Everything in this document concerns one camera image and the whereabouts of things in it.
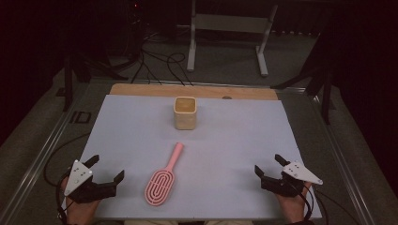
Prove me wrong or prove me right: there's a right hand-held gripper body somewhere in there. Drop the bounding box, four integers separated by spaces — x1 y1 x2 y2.
261 160 324 198

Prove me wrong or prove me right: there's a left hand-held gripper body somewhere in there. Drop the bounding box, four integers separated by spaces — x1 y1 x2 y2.
64 159 117 204

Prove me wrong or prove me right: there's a pink hairbrush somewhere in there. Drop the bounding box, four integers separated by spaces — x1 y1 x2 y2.
144 142 185 207

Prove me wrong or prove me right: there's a person's right hand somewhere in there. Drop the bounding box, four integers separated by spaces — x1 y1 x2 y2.
275 182 313 224

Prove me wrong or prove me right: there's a person's left hand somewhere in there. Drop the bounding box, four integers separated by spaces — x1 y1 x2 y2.
60 177 101 225

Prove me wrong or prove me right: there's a white table mat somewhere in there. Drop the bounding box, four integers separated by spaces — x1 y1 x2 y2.
57 94 323 220

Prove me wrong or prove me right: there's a black metal stand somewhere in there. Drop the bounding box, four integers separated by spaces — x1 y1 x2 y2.
270 31 335 126
61 52 130 113

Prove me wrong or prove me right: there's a white metal stand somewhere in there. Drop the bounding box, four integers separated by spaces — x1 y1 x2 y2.
186 0 279 78

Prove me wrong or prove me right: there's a dark equipment with red light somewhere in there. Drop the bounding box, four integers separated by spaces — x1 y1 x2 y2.
125 0 145 59

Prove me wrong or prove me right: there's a left hand-held gripper black cable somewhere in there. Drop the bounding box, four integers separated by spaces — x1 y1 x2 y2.
55 172 76 225

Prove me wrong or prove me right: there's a hand-held gripper black cable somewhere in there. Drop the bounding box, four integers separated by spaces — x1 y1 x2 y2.
55 172 76 225
281 174 314 221

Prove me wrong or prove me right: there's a right hand-held gripper black cable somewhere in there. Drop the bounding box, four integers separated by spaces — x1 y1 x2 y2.
281 174 314 221

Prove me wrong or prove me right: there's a silver metal floor rail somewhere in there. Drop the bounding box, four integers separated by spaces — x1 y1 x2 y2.
0 90 92 225
308 93 376 225

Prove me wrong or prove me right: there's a thin black floor cable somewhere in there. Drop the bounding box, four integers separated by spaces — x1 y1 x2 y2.
314 188 360 225

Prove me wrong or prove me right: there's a bundle of black floor cables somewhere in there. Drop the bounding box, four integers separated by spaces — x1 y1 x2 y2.
130 29 194 87

